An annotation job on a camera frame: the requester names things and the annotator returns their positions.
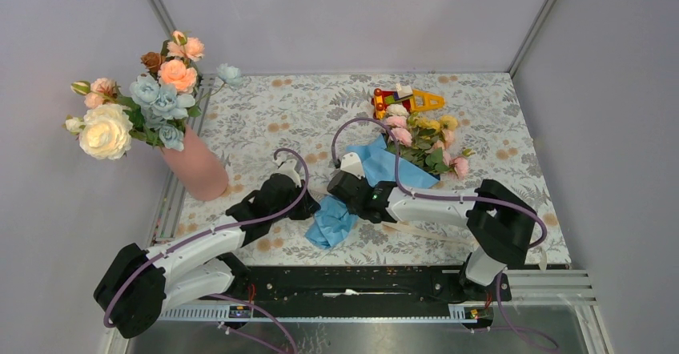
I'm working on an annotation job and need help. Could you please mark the blue paper bouquet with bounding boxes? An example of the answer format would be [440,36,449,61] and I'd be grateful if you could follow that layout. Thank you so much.
[305,115,440,250]

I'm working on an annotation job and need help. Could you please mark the cream ribbon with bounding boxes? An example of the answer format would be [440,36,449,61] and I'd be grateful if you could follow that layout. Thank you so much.
[381,222,477,246]

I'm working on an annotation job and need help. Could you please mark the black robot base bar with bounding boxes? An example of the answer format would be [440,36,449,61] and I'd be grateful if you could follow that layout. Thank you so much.
[224,265,512,313]

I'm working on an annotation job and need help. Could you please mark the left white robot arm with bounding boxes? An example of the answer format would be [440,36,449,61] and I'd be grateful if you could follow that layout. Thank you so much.
[94,159,317,338]

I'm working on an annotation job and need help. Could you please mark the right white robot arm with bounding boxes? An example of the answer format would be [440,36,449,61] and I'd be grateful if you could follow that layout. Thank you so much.
[327,153,537,303]

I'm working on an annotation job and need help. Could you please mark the pink ceramic vase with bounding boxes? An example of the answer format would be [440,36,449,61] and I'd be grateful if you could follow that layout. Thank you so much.
[161,127,229,202]

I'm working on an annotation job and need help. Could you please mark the flowers in vase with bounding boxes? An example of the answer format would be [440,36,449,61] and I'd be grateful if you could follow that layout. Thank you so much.
[62,30,211,160]

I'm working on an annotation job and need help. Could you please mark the floral patterned table mat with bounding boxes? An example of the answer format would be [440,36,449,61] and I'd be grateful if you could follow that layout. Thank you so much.
[163,73,571,265]

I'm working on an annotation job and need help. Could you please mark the colourful toy block car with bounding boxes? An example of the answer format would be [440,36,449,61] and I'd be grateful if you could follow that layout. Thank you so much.
[371,83,445,119]

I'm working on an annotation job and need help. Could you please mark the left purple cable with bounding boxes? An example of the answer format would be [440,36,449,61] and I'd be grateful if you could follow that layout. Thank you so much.
[102,147,311,329]

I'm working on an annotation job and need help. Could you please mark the purple cable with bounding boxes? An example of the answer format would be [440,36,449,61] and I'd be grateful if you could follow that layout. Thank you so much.
[102,147,311,329]
[331,117,560,352]

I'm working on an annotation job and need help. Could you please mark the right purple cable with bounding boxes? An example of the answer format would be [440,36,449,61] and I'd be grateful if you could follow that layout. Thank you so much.
[331,117,560,352]

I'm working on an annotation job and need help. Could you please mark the white slotted cable duct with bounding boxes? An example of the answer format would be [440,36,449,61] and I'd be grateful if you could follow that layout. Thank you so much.
[159,298,494,324]

